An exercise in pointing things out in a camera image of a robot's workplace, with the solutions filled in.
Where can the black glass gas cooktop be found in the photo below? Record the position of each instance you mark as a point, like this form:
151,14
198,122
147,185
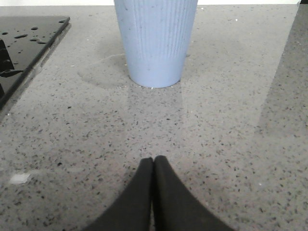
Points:
26,43

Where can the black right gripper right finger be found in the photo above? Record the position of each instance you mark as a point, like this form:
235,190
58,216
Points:
175,208

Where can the light blue ribbed cup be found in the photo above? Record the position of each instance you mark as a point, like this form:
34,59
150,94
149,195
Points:
155,36

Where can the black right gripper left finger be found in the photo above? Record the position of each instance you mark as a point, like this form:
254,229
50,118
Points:
132,209

